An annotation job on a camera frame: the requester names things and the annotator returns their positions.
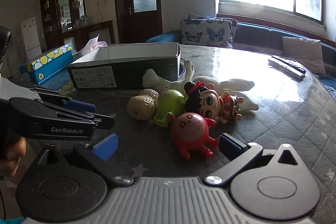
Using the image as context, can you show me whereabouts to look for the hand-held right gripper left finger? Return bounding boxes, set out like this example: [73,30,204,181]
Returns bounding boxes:
[37,133,133,186]

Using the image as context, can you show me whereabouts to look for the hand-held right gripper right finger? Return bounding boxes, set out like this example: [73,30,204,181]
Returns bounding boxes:
[205,133,307,186]

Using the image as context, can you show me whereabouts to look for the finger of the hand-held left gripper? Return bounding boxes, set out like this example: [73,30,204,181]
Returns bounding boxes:
[34,88,96,113]
[56,112,115,130]

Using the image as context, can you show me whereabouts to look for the beige peanut toy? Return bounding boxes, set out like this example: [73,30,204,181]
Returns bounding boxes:
[126,89,160,122]

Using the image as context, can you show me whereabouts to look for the red round toy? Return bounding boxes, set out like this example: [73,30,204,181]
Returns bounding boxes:
[168,112,220,160]

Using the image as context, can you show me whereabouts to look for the black-haired doll figure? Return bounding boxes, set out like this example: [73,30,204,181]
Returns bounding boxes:
[183,80,243,124]

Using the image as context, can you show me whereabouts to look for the grey cardboard box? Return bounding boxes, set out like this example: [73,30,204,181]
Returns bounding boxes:
[67,42,182,90]

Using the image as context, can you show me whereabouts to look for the green round toy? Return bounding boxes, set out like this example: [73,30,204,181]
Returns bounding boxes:
[153,89,188,127]

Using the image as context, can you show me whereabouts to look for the white plush toy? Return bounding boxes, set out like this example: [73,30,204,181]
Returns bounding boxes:
[142,59,259,111]

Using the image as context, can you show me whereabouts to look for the grey quilted desktop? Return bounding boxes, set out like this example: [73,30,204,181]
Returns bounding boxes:
[0,43,336,203]

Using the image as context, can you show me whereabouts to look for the person's left hand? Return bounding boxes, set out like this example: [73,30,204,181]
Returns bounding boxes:
[0,135,27,178]

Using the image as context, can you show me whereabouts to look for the blue dotted tissue box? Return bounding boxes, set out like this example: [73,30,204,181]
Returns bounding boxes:
[19,43,74,86]

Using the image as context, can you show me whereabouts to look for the pink tissue pack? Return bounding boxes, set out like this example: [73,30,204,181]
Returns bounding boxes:
[79,34,109,56]

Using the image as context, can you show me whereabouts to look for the small framed picture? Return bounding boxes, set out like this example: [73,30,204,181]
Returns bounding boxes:
[64,38,77,53]

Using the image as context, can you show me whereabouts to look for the white refrigerator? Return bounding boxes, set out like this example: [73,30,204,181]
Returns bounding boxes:
[20,17,44,61]

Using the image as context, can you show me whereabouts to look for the dark wooden cabinet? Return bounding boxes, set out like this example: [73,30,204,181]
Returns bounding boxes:
[39,0,113,53]

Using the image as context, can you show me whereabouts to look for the black remote control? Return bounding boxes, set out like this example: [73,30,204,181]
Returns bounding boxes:
[267,55,306,80]

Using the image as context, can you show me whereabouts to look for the butterfly print pillow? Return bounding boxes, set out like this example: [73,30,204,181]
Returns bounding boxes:
[181,13,238,49]

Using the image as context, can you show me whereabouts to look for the blue sofa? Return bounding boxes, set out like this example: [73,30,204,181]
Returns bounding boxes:
[146,21,336,62]

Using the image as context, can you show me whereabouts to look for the beige pillow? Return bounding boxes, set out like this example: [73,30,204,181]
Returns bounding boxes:
[281,36,327,76]

